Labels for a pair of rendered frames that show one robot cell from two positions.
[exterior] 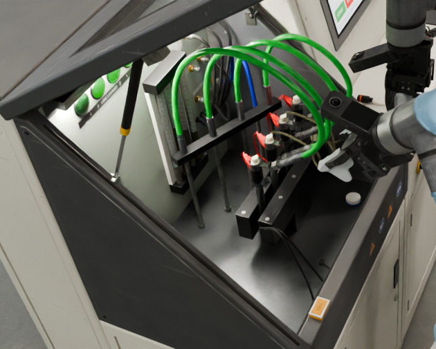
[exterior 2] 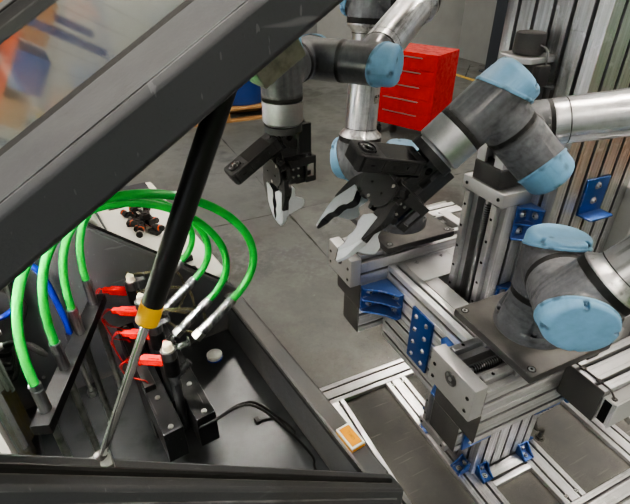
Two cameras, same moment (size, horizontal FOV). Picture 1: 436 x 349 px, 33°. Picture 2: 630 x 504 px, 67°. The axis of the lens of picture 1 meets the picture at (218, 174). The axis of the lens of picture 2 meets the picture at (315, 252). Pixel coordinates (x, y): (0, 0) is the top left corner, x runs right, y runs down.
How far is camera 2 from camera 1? 1.06 m
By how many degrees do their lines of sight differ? 54
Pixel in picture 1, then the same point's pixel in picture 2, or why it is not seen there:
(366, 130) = (416, 160)
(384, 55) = (271, 146)
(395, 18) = (287, 91)
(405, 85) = (294, 173)
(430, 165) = (533, 138)
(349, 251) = (299, 377)
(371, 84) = not seen: hidden behind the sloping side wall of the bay
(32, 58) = not seen: outside the picture
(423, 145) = (520, 120)
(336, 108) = (377, 150)
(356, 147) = (402, 191)
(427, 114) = (524, 78)
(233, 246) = not seen: hidden behind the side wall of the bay
